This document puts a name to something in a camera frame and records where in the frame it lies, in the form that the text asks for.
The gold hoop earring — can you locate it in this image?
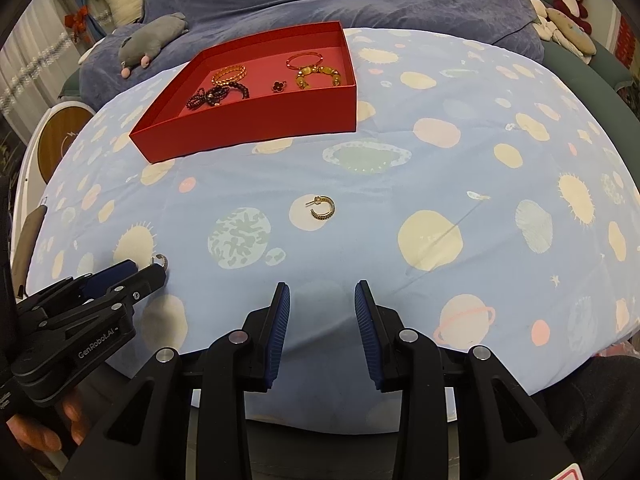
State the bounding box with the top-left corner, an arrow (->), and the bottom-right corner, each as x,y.
305,195 -> 336,221

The dark garnet bead strand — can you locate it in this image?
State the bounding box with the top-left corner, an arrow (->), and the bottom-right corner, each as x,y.
186,86 -> 230,110

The black and gold bead bracelet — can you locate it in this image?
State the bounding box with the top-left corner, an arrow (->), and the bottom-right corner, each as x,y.
221,79 -> 253,101

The gold chain link bracelet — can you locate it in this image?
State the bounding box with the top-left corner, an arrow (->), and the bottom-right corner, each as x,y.
209,64 -> 250,89

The yellow green stone bracelet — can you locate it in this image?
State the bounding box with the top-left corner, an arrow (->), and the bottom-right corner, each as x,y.
295,64 -> 345,91

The thin gold bangle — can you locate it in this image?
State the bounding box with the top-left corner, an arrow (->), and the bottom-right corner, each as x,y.
285,51 -> 323,72

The person left hand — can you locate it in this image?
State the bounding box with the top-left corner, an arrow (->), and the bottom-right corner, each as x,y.
6,388 -> 90,452

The planet print blue sheet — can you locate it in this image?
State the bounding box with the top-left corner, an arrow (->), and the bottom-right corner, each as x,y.
27,29 -> 639,434

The grey mouse plush toy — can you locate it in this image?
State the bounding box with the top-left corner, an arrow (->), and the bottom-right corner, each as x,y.
118,12 -> 188,79

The red shallow cardboard box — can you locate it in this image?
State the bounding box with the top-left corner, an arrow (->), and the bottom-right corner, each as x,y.
129,22 -> 357,162

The beige cookie plush cushion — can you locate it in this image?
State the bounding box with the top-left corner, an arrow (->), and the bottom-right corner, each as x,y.
547,8 -> 597,58

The blue grey blanket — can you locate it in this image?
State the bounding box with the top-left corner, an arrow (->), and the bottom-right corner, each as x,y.
79,0 -> 544,110

